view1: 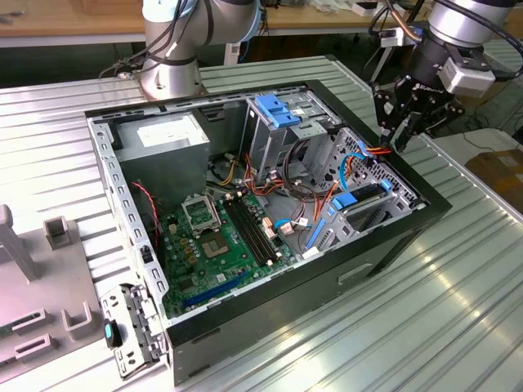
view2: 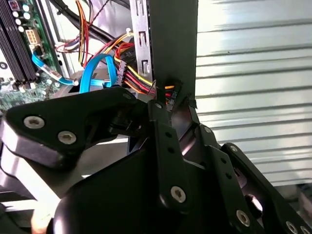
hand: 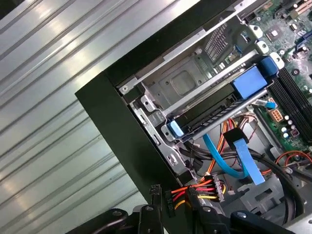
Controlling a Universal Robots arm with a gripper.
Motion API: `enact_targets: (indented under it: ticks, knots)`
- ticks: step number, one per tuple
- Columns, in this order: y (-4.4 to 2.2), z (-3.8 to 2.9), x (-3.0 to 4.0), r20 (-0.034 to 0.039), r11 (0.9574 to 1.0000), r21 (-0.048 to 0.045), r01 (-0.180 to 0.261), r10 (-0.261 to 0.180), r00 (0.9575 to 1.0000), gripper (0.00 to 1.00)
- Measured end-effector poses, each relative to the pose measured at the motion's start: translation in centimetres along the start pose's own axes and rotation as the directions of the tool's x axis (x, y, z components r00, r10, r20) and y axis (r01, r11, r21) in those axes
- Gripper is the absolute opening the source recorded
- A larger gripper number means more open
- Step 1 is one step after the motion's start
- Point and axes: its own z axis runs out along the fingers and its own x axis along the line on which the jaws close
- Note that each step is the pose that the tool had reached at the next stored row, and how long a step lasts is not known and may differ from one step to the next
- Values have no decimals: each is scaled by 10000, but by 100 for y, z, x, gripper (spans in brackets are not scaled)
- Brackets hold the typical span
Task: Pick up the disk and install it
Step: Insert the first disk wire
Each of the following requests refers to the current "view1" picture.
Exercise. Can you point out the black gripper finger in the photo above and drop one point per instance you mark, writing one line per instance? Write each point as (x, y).
(386, 110)
(443, 118)

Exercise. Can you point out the hard disk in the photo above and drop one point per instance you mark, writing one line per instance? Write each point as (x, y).
(345, 201)

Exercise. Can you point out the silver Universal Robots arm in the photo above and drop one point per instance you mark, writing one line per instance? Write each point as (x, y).
(163, 73)

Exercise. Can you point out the grey perforated disk bay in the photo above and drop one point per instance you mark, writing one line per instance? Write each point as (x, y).
(408, 194)

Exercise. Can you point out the white side table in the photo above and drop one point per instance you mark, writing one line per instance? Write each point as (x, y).
(453, 145)

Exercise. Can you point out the flat brown cardboard box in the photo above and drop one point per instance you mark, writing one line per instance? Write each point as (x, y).
(502, 175)

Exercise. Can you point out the white box with black top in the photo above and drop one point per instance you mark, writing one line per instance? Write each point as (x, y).
(365, 7)

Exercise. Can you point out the blue plastic drive latch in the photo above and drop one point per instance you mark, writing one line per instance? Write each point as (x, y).
(278, 116)

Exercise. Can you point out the long wooden desk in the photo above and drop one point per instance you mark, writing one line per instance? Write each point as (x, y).
(327, 18)

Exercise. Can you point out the grey optical drive cage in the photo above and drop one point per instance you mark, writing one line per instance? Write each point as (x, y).
(265, 147)

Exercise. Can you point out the black RAM slot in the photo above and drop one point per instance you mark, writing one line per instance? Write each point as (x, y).
(260, 227)
(246, 233)
(250, 231)
(255, 229)

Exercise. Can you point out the black open PC case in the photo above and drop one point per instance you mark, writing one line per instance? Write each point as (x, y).
(286, 302)

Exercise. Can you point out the CPU socket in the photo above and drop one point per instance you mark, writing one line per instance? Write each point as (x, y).
(213, 245)

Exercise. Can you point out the grey power supply unit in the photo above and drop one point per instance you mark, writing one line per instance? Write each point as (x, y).
(163, 167)

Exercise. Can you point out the blue expansion slot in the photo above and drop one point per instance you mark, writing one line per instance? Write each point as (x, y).
(214, 290)

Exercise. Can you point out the green motherboard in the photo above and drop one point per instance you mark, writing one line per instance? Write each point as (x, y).
(173, 253)

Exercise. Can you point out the black plug with cyan stripe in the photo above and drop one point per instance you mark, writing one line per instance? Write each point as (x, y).
(116, 335)

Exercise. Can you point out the grey parts rack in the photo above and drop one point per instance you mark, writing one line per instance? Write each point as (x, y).
(41, 286)

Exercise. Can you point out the green circuit board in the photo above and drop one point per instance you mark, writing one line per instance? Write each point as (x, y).
(8, 330)

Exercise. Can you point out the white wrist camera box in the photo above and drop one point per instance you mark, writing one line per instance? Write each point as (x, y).
(466, 77)

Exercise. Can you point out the small white wrist camera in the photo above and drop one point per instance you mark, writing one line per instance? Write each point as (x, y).
(390, 38)

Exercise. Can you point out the metal frame slatted table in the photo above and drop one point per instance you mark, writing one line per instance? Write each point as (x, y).
(501, 52)

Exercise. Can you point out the grey rear slot bracket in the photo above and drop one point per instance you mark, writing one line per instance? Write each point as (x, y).
(118, 302)

